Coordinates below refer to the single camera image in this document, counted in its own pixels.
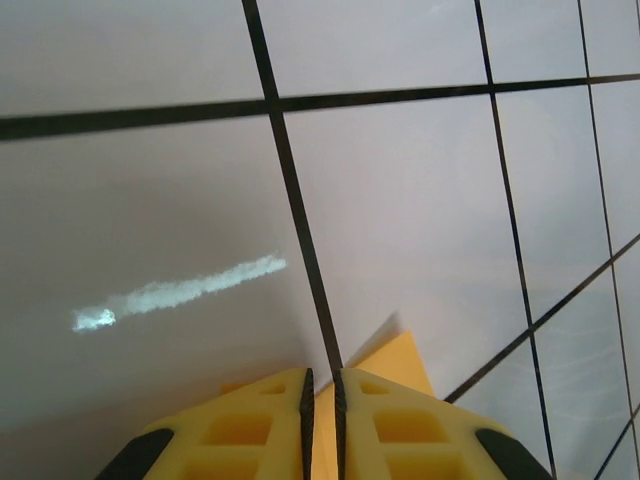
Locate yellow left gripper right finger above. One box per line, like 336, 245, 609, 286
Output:
334, 368, 551, 480

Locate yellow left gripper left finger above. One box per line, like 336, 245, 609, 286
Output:
94, 368, 315, 480

